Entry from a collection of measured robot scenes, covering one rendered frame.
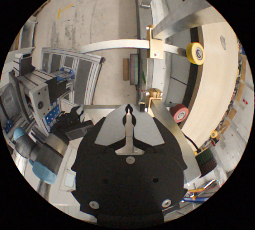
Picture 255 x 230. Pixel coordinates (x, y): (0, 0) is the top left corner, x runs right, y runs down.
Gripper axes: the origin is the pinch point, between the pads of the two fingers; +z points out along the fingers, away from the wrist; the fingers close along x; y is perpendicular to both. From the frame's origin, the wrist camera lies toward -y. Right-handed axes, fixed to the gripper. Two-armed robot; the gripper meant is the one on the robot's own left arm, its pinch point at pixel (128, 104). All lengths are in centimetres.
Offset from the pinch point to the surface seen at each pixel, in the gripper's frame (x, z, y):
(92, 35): -49, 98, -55
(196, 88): 28.0, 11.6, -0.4
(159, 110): 9.1, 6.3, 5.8
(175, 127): 10.9, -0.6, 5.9
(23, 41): -271, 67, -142
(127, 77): -1, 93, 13
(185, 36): 29.7, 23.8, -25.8
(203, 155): 13.6, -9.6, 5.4
